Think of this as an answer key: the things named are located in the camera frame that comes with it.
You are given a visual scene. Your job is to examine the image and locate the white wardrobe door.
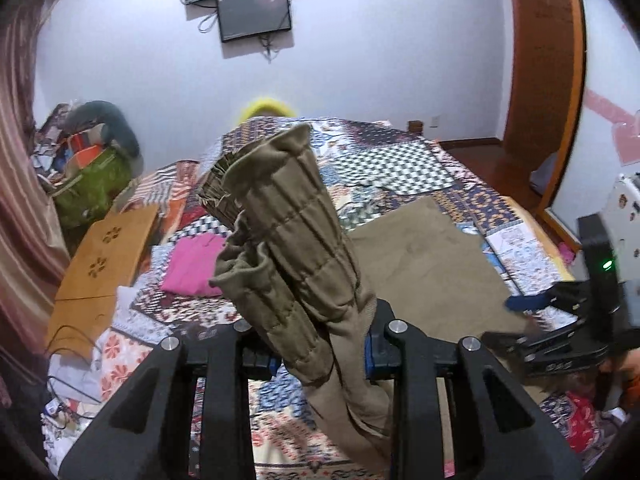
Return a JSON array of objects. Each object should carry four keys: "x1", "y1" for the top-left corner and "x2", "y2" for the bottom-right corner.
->
[{"x1": 545, "y1": 0, "x2": 640, "y2": 261}]

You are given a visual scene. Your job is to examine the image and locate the pink cloth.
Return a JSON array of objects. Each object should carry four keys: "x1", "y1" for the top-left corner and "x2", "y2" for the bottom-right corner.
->
[{"x1": 161, "y1": 235, "x2": 229, "y2": 297}]

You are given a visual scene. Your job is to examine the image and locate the person's right hand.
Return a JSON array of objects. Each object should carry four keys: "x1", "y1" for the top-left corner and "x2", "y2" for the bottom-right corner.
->
[{"x1": 599, "y1": 345, "x2": 640, "y2": 411}]

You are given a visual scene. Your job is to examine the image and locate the small black wall monitor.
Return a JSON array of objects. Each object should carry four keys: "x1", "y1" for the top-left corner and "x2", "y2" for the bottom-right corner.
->
[{"x1": 216, "y1": 0, "x2": 294, "y2": 44}]

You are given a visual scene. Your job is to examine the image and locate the pile of clutter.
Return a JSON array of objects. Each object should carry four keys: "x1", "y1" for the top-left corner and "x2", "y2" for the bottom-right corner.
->
[{"x1": 29, "y1": 102, "x2": 108, "y2": 188}]

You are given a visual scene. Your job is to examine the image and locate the yellow foam tube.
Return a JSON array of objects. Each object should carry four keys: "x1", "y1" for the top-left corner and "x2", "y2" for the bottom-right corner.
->
[{"x1": 237, "y1": 97, "x2": 297, "y2": 124}]

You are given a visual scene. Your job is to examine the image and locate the khaki pants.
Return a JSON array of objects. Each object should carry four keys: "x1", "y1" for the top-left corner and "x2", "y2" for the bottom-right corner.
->
[{"x1": 196, "y1": 122, "x2": 543, "y2": 479}]

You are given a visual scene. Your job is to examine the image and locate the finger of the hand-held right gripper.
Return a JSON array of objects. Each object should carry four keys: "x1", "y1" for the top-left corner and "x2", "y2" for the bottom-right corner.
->
[
  {"x1": 504, "y1": 284, "x2": 591, "y2": 317},
  {"x1": 481, "y1": 317, "x2": 603, "y2": 378}
]

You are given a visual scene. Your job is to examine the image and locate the grey bag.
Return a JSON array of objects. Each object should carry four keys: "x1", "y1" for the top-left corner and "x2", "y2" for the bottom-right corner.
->
[{"x1": 529, "y1": 152, "x2": 559, "y2": 197}]

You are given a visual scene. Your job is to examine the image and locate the wooden lap tray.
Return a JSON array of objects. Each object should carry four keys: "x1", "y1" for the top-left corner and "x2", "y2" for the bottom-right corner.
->
[{"x1": 45, "y1": 203, "x2": 160, "y2": 357}]

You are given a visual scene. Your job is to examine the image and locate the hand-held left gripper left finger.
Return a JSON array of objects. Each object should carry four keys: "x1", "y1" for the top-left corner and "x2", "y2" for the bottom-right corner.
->
[{"x1": 57, "y1": 320, "x2": 279, "y2": 480}]

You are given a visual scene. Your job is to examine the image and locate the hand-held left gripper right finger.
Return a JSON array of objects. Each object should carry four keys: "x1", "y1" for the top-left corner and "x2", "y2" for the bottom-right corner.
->
[{"x1": 364, "y1": 300, "x2": 584, "y2": 480}]

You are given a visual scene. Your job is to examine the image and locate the green printed bag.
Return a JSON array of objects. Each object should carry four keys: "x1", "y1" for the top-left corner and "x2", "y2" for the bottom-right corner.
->
[{"x1": 52, "y1": 147, "x2": 134, "y2": 229}]

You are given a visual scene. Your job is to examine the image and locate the striped brown curtain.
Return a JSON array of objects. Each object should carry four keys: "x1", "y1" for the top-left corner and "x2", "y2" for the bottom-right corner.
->
[{"x1": 0, "y1": 0, "x2": 72, "y2": 361}]

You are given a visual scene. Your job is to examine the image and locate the patchwork printed blanket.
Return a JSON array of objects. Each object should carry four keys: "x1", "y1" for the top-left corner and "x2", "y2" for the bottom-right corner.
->
[{"x1": 42, "y1": 116, "x2": 626, "y2": 480}]

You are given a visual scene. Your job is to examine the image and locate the thin black cable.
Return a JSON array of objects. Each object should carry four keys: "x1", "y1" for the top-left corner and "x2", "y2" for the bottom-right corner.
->
[{"x1": 46, "y1": 324, "x2": 103, "y2": 406}]

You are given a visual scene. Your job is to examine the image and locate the brown wooden door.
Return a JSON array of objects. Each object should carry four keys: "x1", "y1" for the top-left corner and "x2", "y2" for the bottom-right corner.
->
[{"x1": 501, "y1": 0, "x2": 587, "y2": 213}]

